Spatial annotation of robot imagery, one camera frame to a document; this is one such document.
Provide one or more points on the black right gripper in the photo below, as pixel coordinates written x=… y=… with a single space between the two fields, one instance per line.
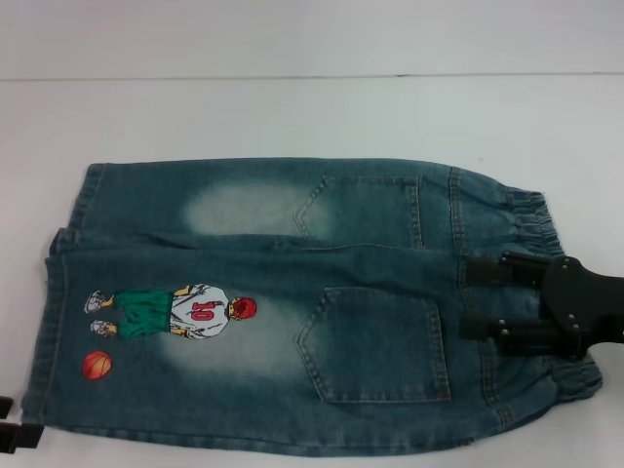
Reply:
x=580 y=307

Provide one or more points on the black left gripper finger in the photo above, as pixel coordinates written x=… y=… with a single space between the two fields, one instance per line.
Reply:
x=5 y=406
x=19 y=436

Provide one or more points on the blue denim shorts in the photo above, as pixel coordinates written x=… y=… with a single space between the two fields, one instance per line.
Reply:
x=341 y=273

